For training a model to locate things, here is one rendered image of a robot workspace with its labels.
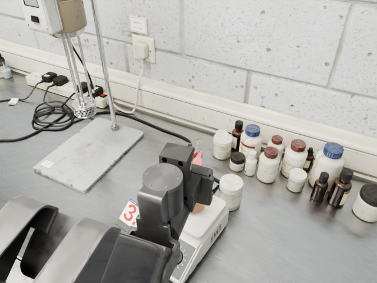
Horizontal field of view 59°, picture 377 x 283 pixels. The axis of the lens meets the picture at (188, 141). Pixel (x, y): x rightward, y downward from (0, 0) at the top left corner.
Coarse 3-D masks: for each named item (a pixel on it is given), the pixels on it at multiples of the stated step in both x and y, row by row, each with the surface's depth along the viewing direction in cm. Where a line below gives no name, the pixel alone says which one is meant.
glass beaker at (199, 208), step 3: (195, 204) 71; (198, 204) 71; (201, 204) 72; (195, 207) 72; (198, 207) 72; (201, 207) 73; (204, 207) 74; (195, 210) 72; (198, 210) 73; (201, 210) 73; (204, 210) 74; (192, 213) 73; (195, 213) 73; (198, 213) 73
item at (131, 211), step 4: (128, 204) 83; (132, 204) 83; (128, 208) 83; (132, 208) 83; (136, 208) 82; (124, 212) 83; (128, 212) 83; (132, 212) 82; (136, 212) 82; (124, 216) 83; (128, 216) 82; (132, 216) 82; (128, 220) 82; (132, 220) 82; (132, 224) 81
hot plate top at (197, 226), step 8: (216, 200) 77; (208, 208) 75; (216, 208) 75; (192, 216) 73; (200, 216) 73; (208, 216) 73; (216, 216) 73; (192, 224) 72; (200, 224) 72; (208, 224) 72; (192, 232) 70; (200, 232) 70
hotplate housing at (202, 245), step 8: (224, 208) 77; (224, 216) 77; (216, 224) 74; (224, 224) 79; (184, 232) 72; (208, 232) 72; (216, 232) 76; (184, 240) 71; (192, 240) 71; (200, 240) 71; (208, 240) 73; (200, 248) 70; (208, 248) 75; (192, 256) 69; (200, 256) 72; (192, 264) 70; (184, 272) 68; (176, 280) 68; (184, 280) 69
